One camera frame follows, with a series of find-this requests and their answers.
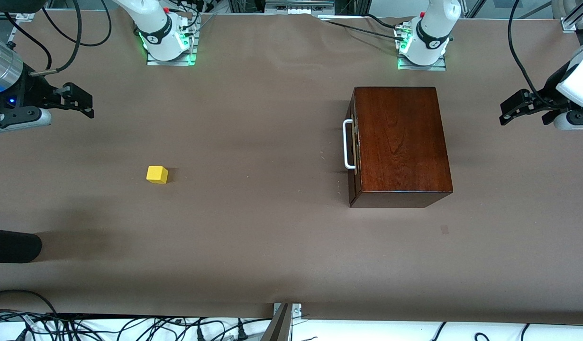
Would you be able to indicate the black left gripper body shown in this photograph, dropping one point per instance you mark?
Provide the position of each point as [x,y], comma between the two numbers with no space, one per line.
[548,91]

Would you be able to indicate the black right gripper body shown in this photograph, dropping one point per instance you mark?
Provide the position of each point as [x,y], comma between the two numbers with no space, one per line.
[34,90]

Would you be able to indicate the yellow cube block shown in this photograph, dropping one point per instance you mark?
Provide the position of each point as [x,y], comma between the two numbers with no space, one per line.
[157,175]

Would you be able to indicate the stainless steel appliance door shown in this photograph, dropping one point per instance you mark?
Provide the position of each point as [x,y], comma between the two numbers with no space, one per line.
[346,142]

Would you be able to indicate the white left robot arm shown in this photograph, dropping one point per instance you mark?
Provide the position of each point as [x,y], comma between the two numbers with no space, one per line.
[433,28]

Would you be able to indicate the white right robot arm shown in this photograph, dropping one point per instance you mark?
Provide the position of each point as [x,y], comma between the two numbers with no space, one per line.
[154,23]

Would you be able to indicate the dark wooden drawer cabinet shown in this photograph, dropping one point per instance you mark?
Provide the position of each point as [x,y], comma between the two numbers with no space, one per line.
[400,137]

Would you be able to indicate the black foam roll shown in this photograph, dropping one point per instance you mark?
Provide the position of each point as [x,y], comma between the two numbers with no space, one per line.
[12,246]

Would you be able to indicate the brown table cover sheet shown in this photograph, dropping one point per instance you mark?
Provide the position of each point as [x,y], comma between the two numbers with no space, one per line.
[253,237]

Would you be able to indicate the silver metal box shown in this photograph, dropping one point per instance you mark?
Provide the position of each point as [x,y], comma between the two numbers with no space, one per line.
[296,4]

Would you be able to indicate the black power plug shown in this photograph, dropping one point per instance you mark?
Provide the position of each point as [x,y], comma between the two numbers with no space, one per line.
[241,334]
[200,335]

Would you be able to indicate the aluminium frame rail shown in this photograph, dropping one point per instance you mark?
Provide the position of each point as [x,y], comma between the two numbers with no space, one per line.
[576,21]
[23,15]

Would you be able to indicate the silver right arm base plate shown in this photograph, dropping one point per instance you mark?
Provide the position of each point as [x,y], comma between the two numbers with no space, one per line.
[170,62]

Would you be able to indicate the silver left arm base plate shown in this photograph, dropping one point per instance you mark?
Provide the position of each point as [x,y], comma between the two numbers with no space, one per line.
[422,67]

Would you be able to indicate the black frame post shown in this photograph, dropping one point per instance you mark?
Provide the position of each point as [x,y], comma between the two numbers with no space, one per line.
[350,5]

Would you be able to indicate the silver corner bracket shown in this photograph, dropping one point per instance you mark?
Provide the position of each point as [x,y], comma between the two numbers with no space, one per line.
[296,310]

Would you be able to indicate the grey metal post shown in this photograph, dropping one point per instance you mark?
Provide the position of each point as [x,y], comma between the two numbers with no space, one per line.
[279,327]

